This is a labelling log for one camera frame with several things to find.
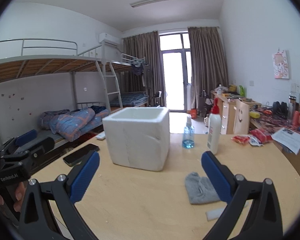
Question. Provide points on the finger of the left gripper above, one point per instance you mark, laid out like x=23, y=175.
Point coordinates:
x=25, y=138
x=42, y=147

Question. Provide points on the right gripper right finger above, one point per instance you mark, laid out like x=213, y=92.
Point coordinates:
x=264, y=220

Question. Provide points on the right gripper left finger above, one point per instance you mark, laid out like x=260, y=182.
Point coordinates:
x=37, y=220

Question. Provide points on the left hand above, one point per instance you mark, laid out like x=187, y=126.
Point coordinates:
x=19, y=196

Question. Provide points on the blue orange quilt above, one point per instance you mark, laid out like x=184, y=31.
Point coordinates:
x=73, y=124

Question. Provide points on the black smartphone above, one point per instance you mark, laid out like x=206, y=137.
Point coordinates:
x=76, y=157

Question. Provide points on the metal bunk bed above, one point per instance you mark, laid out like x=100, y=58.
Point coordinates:
x=39, y=75

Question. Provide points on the white foam strip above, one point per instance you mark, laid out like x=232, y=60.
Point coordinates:
x=215, y=213

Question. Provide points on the white remote control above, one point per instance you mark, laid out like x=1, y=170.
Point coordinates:
x=100, y=136

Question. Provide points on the grey sock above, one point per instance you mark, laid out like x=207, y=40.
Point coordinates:
x=200, y=189

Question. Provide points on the red snack packet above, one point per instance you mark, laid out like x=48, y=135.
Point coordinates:
x=256, y=138

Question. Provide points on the white paper sheet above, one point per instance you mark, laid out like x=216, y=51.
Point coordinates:
x=288, y=138

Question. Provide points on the white styrofoam box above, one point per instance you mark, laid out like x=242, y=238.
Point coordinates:
x=138, y=137

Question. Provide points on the wooden chair smiley back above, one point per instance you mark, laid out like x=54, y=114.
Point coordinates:
x=242, y=118

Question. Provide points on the white lotion pump bottle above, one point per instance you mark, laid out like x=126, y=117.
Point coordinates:
x=214, y=128

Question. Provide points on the black folding chair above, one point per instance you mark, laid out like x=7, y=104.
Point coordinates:
x=155, y=100

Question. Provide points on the blue spray bottle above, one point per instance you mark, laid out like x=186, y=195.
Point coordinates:
x=188, y=135

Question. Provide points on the white thermos jug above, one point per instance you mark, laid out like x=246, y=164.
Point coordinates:
x=206, y=121

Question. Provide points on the white air conditioner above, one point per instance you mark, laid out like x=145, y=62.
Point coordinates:
x=107, y=38

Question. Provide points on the wooden desk with drawers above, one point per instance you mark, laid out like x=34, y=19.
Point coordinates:
x=227, y=110

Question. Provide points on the left brown curtain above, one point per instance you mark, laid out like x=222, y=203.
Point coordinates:
x=151, y=78

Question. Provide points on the brown curtain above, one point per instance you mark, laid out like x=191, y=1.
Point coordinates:
x=151, y=78
x=209, y=67

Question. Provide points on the pink cartoon poster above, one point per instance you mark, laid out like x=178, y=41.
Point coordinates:
x=280, y=64

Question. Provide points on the glass balcony door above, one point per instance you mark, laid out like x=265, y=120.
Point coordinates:
x=176, y=60

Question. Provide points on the right brown curtain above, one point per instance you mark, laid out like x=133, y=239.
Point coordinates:
x=209, y=67

